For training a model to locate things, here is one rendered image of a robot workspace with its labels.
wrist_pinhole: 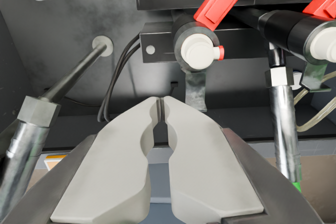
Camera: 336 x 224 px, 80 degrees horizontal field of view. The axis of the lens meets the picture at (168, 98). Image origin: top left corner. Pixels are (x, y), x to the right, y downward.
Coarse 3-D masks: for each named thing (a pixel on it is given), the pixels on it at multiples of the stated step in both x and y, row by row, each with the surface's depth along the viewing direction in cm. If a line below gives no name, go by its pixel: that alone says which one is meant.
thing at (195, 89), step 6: (186, 72) 13; (192, 72) 13; (198, 72) 13; (204, 72) 13; (186, 78) 14; (192, 78) 14; (198, 78) 14; (204, 78) 14; (186, 84) 14; (192, 84) 14; (198, 84) 14; (204, 84) 14; (186, 90) 14; (192, 90) 14; (198, 90) 14; (204, 90) 14; (186, 96) 14; (192, 96) 14; (198, 96) 14; (204, 96) 14
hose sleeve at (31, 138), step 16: (16, 128) 13; (32, 128) 13; (48, 128) 13; (16, 144) 12; (32, 144) 13; (16, 160) 12; (32, 160) 13; (0, 176) 12; (16, 176) 12; (0, 192) 12; (16, 192) 12; (0, 208) 12
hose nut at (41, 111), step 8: (40, 96) 13; (24, 104) 13; (32, 104) 13; (40, 104) 13; (48, 104) 13; (56, 104) 13; (24, 112) 13; (32, 112) 12; (40, 112) 13; (48, 112) 13; (56, 112) 14; (24, 120) 12; (32, 120) 12; (40, 120) 13; (48, 120) 13
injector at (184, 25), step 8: (176, 16) 21; (184, 16) 16; (192, 16) 16; (176, 24) 15; (184, 24) 13; (192, 24) 12; (200, 24) 12; (176, 32) 13; (184, 32) 12; (192, 32) 12; (200, 32) 12; (208, 32) 12; (176, 40) 12; (216, 40) 12; (176, 48) 12; (176, 56) 13; (184, 64) 13
